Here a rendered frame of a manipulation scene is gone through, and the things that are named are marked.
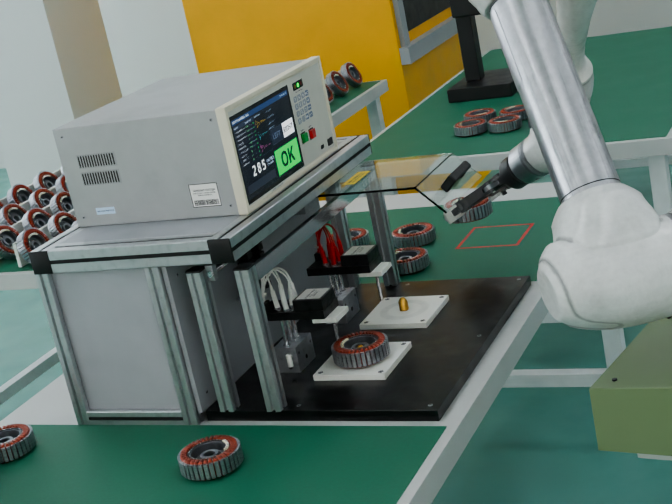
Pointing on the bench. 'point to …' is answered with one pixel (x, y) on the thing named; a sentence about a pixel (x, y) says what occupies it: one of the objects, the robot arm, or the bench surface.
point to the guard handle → (455, 175)
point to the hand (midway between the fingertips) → (468, 206)
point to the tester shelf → (193, 228)
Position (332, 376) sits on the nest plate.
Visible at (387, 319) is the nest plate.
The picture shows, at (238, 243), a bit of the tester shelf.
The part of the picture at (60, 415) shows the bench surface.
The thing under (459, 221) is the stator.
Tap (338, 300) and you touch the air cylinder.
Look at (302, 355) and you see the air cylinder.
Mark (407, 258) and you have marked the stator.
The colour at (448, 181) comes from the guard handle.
